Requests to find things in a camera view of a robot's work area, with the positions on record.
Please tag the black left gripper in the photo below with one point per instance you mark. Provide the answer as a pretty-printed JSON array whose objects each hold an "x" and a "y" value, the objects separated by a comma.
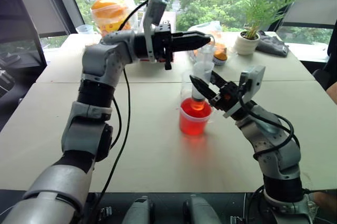
[{"x": 162, "y": 40}]

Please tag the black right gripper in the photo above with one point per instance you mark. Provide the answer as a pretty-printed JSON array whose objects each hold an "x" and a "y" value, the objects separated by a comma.
[{"x": 227, "y": 97}]

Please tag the clear plastic bottle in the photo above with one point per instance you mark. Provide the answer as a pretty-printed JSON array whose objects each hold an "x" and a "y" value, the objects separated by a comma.
[{"x": 201, "y": 67}]

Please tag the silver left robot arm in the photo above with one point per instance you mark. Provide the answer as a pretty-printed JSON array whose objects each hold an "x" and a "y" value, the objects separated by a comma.
[{"x": 89, "y": 129}]

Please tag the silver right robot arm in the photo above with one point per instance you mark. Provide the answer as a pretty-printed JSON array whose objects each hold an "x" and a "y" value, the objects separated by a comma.
[{"x": 276, "y": 150}]

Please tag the empty clear plastic cup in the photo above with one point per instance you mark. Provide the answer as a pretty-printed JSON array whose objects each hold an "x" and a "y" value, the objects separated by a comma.
[{"x": 185, "y": 87}]

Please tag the plastic cup with red liquid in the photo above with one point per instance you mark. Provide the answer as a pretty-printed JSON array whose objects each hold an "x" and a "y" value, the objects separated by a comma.
[{"x": 193, "y": 121}]

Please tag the small clear measuring cup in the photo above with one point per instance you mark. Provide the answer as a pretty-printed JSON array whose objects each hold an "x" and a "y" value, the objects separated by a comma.
[{"x": 84, "y": 29}]

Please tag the clear crumpled plastic bag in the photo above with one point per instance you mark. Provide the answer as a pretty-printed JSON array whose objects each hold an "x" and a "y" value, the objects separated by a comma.
[{"x": 204, "y": 27}]

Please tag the orange capped white bottle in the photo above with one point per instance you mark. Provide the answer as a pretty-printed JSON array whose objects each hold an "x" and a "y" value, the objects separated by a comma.
[{"x": 220, "y": 56}]

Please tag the white plant pot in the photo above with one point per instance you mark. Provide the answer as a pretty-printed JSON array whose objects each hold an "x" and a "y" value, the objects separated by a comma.
[{"x": 246, "y": 44}]

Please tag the grey folded cloth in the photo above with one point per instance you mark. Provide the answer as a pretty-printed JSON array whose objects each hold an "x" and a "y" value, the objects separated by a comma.
[{"x": 272, "y": 44}]

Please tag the plastic bag with orange contents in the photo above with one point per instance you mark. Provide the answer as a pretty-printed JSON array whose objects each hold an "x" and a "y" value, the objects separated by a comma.
[{"x": 110, "y": 13}]

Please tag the green palm plant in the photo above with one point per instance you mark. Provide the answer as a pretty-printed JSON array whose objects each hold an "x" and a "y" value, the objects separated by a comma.
[{"x": 263, "y": 5}]

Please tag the grey rounded robot body part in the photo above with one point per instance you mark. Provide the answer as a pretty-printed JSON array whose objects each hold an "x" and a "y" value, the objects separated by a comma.
[
  {"x": 201, "y": 210},
  {"x": 139, "y": 210}
]

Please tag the black monitor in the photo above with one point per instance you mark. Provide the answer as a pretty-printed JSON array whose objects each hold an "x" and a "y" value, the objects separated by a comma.
[{"x": 18, "y": 29}]

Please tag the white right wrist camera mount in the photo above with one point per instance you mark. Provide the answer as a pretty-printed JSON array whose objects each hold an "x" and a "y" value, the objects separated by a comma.
[{"x": 252, "y": 81}]

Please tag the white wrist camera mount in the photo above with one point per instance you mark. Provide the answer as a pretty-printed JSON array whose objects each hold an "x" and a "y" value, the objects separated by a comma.
[
  {"x": 252, "y": 81},
  {"x": 155, "y": 8}
]

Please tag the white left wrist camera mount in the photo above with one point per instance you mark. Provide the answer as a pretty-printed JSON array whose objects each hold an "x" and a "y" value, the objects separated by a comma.
[{"x": 155, "y": 8}]

